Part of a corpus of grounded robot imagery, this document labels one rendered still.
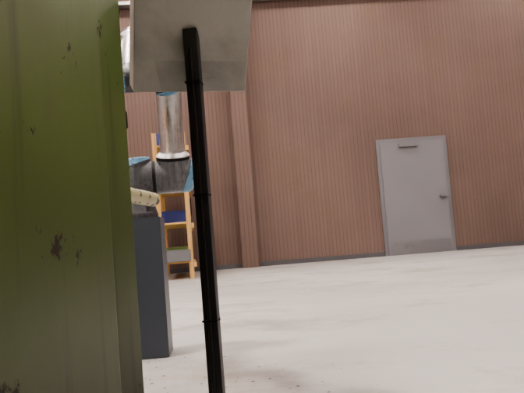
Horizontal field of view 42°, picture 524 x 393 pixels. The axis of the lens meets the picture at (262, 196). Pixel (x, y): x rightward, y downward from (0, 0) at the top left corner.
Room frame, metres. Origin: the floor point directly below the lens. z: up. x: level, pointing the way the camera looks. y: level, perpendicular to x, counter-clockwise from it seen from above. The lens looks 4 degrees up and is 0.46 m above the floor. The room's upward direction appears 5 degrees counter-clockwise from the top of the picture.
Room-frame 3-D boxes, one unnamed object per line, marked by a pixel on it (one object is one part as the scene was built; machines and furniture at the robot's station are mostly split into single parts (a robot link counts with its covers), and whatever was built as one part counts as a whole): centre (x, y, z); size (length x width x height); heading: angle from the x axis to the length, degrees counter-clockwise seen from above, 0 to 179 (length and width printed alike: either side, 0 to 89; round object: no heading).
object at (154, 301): (3.04, 0.56, 0.30); 0.22 x 0.22 x 0.60; 3
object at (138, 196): (1.96, 0.37, 0.62); 0.44 x 0.05 x 0.05; 173
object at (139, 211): (3.04, 0.56, 0.65); 0.19 x 0.19 x 0.10
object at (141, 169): (3.04, 0.55, 0.79); 0.17 x 0.15 x 0.18; 97
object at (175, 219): (11.03, 1.41, 1.11); 2.40 x 0.65 x 2.22; 3
